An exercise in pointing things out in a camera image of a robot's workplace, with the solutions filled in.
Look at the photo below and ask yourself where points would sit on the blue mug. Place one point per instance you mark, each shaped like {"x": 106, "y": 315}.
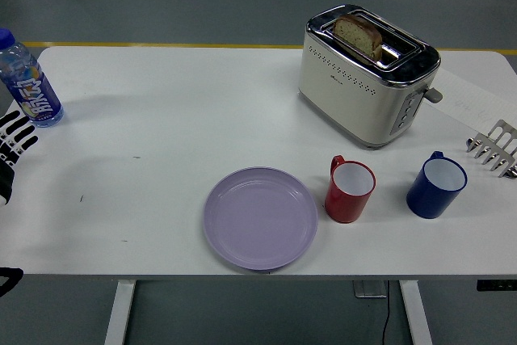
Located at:
{"x": 428, "y": 199}

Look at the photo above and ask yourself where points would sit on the bread slice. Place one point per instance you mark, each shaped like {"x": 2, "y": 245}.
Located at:
{"x": 357, "y": 34}

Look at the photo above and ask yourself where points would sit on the purple plate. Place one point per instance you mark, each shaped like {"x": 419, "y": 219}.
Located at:
{"x": 260, "y": 220}

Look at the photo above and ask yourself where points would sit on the red mug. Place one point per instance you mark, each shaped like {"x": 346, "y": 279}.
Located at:
{"x": 343, "y": 203}

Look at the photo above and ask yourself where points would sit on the cream and chrome toaster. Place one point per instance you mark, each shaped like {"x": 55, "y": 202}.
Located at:
{"x": 347, "y": 94}

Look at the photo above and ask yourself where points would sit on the white paper sheet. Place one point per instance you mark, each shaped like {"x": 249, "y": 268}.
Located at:
{"x": 464, "y": 94}

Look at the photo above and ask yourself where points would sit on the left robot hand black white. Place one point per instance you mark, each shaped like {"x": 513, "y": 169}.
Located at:
{"x": 6, "y": 179}

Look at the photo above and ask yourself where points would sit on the silver metal rack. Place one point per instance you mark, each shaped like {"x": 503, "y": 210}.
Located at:
{"x": 501, "y": 135}

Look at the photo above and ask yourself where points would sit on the blue labelled drink bottle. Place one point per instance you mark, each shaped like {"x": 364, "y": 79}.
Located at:
{"x": 32, "y": 86}

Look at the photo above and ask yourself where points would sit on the black table control panel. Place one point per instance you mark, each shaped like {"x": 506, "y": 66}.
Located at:
{"x": 497, "y": 285}

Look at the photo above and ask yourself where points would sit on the grey bracket under table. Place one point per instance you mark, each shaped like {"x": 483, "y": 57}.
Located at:
{"x": 369, "y": 289}

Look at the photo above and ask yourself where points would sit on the white table leg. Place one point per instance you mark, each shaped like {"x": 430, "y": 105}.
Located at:
{"x": 416, "y": 312}
{"x": 120, "y": 312}

